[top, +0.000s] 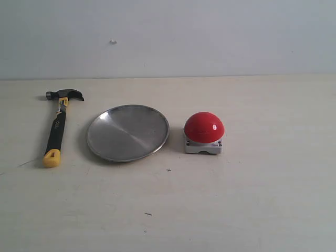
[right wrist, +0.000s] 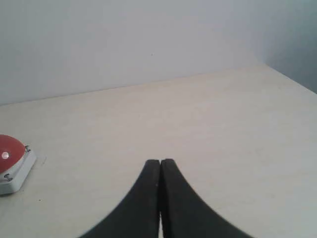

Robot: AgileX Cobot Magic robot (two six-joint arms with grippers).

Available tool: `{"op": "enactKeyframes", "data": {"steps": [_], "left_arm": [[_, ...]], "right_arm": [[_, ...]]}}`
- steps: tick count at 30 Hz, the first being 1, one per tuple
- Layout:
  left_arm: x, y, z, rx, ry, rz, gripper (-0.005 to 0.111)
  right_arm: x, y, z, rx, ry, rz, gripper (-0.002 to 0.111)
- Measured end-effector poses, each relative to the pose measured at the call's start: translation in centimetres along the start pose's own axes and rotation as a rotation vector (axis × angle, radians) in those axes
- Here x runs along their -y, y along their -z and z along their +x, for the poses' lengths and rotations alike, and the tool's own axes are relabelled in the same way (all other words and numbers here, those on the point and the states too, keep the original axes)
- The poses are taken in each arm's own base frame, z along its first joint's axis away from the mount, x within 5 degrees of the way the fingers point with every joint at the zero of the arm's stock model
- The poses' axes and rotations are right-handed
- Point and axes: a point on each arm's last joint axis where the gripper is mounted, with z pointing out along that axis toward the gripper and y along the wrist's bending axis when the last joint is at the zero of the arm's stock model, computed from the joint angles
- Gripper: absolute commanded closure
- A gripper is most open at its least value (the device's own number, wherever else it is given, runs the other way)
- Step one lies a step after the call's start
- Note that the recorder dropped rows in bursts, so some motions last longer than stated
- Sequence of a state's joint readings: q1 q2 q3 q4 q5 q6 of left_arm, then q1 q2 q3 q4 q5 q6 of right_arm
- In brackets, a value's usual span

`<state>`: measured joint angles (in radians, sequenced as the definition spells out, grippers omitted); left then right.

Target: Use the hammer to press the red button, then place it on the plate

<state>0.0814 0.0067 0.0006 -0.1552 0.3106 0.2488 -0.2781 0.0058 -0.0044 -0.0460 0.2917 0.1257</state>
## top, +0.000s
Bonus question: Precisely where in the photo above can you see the red dome push button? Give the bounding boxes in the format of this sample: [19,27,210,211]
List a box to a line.
[183,112,226,154]

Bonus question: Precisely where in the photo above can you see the yellow black claw hammer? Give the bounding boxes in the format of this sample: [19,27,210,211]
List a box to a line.
[43,89,84,168]

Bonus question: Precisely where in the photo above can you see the round steel plate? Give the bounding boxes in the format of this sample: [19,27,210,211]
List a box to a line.
[86,104,170,163]

